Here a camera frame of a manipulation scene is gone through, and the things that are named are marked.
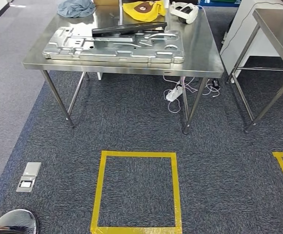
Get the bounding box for black plastic panel with cutouts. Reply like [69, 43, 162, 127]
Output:
[92, 21, 168, 37]

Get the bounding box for stainless steel workbench table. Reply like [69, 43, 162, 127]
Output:
[22, 0, 225, 135]

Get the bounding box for white power strip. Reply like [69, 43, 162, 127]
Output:
[166, 84, 183, 103]

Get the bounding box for large stamped metal sheet panel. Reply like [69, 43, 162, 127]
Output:
[42, 26, 185, 64]

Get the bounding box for yellow floor tape square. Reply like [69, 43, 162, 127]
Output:
[90, 150, 183, 234]

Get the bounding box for yellow bag with bear print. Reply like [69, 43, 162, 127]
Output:
[123, 0, 167, 23]

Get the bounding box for white VR headset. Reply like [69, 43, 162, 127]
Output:
[169, 1, 199, 24]

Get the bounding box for brown cardboard box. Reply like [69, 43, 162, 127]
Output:
[94, 0, 120, 6]

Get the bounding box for crumpled blue cloth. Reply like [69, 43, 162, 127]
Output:
[57, 0, 96, 19]

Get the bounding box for white cabinet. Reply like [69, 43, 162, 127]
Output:
[219, 0, 283, 77]

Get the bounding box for open silver floor socket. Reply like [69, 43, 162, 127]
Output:
[16, 161, 42, 193]

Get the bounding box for stainless steel side table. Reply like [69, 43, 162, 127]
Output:
[226, 8, 283, 134]

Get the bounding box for white power cable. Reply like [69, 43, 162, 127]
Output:
[163, 75, 222, 114]

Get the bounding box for thin black cable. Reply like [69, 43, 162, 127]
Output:
[220, 1, 283, 56]

